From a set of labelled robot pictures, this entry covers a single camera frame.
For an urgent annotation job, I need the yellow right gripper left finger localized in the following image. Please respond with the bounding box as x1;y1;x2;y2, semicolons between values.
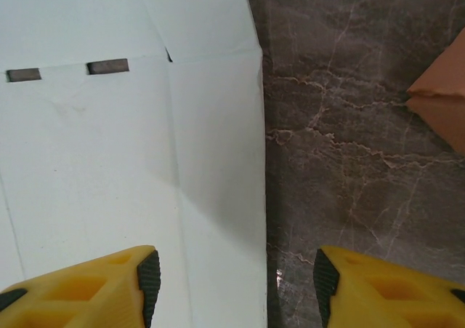
0;245;161;328

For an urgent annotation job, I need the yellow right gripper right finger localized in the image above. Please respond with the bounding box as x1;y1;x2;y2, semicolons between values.
312;245;465;328

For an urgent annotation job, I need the light blue paper box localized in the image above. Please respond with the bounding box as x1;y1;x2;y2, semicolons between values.
0;0;270;328

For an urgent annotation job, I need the orange paper box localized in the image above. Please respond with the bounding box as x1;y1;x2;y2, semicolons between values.
405;28;465;153

